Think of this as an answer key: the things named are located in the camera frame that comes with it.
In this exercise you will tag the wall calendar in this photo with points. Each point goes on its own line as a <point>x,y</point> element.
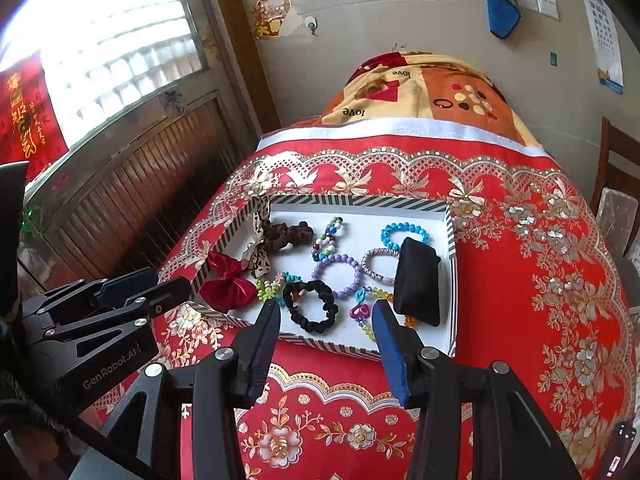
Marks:
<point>602,35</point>

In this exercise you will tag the wooden chair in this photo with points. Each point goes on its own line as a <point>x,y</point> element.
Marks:
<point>607,160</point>

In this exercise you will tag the gold cartoon wall sticker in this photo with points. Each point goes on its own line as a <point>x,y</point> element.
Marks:
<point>272,17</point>

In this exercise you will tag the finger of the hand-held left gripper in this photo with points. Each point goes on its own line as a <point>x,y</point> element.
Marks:
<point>127,282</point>
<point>165,295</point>

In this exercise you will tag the dark glossy object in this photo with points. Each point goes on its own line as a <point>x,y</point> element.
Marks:
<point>622,447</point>

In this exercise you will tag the red gold window banner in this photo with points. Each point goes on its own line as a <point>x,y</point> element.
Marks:
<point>25,110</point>

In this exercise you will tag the leopard print hair bow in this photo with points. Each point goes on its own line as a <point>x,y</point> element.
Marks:
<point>257,220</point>

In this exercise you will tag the black hair scrunchie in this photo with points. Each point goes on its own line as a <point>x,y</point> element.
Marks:
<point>325,292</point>

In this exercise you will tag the brown hair scrunchie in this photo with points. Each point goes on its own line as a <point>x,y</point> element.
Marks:
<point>295,235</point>

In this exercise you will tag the white wall switch plate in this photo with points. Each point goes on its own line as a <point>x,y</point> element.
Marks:
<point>540,2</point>

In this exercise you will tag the person's left hand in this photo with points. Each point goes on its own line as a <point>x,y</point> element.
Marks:
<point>27,444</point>

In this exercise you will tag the black fabric pouch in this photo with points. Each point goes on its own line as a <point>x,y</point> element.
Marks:
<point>417,280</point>

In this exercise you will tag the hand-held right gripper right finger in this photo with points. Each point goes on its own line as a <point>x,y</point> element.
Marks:
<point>387,355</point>

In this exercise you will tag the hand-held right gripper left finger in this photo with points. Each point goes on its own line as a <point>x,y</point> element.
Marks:
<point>262,350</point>

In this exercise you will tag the wooden slatted window panel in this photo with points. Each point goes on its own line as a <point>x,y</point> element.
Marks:
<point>125,185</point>

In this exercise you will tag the red satin hair bow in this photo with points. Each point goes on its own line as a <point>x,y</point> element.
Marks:
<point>230,285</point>

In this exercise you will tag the striped edge white tray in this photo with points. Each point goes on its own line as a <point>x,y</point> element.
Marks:
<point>360,225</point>

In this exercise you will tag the printed orange blanket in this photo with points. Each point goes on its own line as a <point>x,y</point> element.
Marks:
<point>450,100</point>

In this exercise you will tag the bright window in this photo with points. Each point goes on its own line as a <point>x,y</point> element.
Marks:
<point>115,35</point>

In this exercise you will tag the red gold floral tablecloth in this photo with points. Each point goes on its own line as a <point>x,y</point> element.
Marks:
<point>500,270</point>

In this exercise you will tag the brown wooden door frame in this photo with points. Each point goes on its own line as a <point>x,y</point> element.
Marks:
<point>250,35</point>

